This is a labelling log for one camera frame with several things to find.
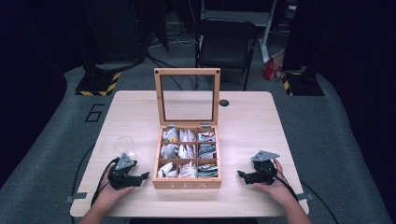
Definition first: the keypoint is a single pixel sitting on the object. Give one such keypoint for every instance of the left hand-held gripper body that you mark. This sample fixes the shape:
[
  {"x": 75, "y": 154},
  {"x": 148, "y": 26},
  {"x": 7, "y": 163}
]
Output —
[{"x": 122, "y": 174}]

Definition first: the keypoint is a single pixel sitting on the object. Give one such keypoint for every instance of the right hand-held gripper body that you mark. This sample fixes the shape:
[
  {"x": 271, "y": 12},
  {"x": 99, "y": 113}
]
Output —
[{"x": 264, "y": 172}]

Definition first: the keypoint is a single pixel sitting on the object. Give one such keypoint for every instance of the person's left hand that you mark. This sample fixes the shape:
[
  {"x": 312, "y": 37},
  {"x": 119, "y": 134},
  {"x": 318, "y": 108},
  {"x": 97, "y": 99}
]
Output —
[{"x": 113, "y": 194}]

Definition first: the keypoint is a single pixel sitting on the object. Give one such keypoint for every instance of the person's right hand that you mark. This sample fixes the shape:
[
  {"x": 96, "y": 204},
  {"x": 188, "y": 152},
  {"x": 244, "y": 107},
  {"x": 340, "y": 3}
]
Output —
[{"x": 275, "y": 191}]

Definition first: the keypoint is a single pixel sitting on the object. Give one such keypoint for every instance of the clear glass cup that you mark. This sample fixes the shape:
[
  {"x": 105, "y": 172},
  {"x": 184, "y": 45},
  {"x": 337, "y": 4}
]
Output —
[{"x": 124, "y": 146}]

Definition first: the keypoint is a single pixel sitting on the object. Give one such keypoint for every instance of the wooden tea box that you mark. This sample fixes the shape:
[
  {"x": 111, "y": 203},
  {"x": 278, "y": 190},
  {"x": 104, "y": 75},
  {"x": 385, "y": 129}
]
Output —
[{"x": 186, "y": 183}]

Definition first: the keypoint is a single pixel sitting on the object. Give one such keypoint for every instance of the grey tape piece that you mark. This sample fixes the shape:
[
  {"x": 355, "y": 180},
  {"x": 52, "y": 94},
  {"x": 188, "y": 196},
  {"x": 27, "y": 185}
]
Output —
[
  {"x": 304, "y": 196},
  {"x": 77, "y": 197}
]

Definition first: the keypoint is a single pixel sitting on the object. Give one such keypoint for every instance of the group of tea bags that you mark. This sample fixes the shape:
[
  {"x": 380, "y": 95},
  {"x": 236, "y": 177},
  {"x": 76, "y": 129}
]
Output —
[{"x": 186, "y": 152}]

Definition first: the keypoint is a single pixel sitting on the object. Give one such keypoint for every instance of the black round table grommet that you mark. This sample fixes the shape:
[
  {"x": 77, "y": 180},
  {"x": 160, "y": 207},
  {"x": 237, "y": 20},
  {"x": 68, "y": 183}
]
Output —
[{"x": 223, "y": 103}]

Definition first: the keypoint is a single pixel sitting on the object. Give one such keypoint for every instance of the black stand striped base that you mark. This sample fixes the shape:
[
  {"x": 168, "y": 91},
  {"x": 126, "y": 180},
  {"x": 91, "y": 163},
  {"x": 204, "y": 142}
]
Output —
[
  {"x": 98, "y": 83},
  {"x": 300, "y": 84}
]

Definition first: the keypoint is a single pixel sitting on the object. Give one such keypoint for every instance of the red paper bag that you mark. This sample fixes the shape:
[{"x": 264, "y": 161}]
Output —
[{"x": 272, "y": 69}]

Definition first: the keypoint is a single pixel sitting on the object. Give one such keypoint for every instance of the black folding chair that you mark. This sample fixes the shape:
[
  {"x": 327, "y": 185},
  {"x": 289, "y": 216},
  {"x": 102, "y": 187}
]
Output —
[{"x": 225, "y": 46}]

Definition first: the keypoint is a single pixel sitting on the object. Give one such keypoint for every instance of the dark curtain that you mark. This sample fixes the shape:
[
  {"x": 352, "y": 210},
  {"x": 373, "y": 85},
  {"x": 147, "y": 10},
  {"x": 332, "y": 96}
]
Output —
[
  {"x": 28, "y": 87},
  {"x": 358, "y": 62}
]

